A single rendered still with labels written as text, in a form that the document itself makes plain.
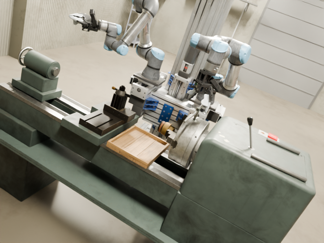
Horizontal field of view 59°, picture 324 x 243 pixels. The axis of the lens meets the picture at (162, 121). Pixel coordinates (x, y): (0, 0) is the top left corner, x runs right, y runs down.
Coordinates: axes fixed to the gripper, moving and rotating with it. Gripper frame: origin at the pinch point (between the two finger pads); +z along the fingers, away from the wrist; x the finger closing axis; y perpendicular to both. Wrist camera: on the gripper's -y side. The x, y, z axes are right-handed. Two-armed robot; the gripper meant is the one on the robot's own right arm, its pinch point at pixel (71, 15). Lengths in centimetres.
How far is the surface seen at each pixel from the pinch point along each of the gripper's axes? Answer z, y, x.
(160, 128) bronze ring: -53, -4, -80
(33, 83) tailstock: 17, 46, -27
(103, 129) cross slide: -21, 11, -76
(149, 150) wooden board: -53, 14, -87
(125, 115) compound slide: -38, 15, -62
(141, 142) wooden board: -50, 19, -80
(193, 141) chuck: -61, -24, -96
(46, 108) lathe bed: 8, 42, -48
